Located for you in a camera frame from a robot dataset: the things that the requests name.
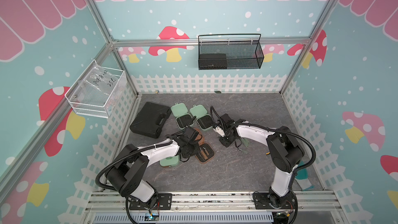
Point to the clear acrylic wall bin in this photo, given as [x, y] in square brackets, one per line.
[97, 91]

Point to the green nail tool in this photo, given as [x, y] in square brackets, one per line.
[245, 142]

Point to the green work glove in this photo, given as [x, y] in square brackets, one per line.
[303, 180]

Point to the black plastic tool case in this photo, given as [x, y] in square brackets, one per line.
[150, 120]

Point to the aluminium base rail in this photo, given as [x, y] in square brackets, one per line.
[219, 201]

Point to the black box in basket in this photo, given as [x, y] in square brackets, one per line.
[212, 61]

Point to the brown clipper case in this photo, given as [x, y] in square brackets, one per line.
[206, 152]

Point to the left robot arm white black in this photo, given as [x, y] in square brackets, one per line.
[125, 174]

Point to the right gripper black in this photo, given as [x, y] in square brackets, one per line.
[225, 144]

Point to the black wire mesh basket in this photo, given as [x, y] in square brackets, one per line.
[243, 50]

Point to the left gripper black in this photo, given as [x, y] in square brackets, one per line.
[196, 150]

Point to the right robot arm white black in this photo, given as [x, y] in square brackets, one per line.
[289, 152]

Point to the green clipper case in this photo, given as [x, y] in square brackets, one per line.
[170, 161]
[182, 116]
[203, 118]

